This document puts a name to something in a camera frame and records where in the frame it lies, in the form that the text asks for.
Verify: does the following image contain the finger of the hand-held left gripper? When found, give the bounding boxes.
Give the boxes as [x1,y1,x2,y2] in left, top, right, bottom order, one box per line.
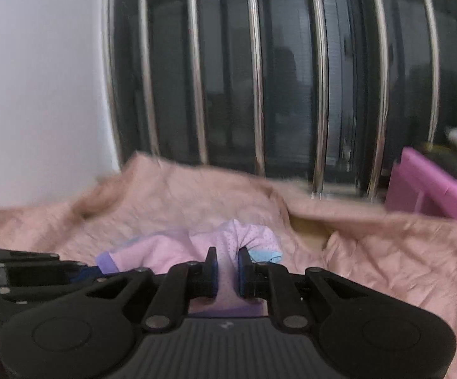
[0,258,105,303]

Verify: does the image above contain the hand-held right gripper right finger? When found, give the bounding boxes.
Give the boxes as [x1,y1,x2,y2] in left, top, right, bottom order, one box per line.
[237,247,368,331]

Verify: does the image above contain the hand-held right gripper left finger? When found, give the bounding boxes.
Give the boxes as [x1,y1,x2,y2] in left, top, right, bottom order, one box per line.
[86,247,218,331]

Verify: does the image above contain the pink garment with purple trim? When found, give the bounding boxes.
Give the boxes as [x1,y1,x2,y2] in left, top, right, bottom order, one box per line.
[96,219,284,318]

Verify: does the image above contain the peach pink blanket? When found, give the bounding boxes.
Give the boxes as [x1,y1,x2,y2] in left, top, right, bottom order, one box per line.
[0,152,457,379]

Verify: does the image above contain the pink plastic box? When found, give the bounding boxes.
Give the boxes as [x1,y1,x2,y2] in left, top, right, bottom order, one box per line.
[384,147,457,228]

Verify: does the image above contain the metal window bars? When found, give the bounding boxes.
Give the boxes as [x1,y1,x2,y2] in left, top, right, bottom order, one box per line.
[104,0,457,199]

